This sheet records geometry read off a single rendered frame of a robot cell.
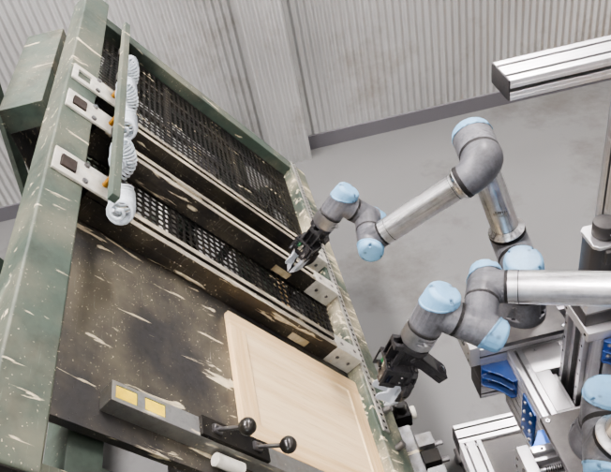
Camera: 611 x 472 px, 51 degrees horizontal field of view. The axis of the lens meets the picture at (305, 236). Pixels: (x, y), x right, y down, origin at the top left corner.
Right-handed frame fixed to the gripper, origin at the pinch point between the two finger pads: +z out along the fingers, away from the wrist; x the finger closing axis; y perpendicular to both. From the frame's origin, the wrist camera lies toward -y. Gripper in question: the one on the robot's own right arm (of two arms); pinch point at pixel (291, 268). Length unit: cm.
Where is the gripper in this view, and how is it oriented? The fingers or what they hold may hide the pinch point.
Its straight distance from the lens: 212.1
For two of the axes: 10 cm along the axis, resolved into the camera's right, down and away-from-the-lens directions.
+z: -5.3, 7.2, 4.5
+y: -4.2, 2.4, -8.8
